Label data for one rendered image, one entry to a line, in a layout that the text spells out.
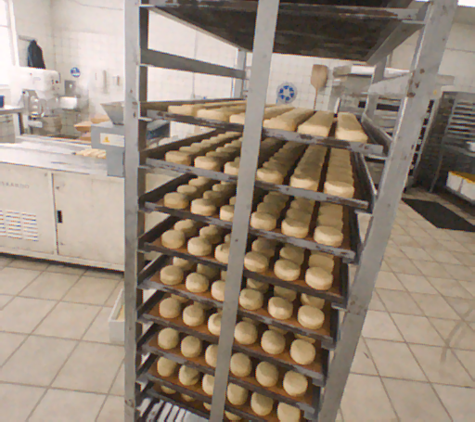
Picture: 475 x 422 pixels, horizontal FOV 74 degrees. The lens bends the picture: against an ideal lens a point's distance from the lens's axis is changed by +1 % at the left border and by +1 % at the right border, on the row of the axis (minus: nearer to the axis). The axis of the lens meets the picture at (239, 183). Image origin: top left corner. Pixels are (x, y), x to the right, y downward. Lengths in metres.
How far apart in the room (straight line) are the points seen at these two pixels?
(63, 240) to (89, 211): 0.35
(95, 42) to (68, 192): 4.81
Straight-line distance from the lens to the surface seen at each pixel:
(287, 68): 6.39
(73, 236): 2.71
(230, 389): 0.88
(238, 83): 1.15
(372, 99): 1.10
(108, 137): 2.29
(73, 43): 7.23
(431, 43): 0.51
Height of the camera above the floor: 1.57
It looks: 18 degrees down
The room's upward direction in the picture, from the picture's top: 7 degrees clockwise
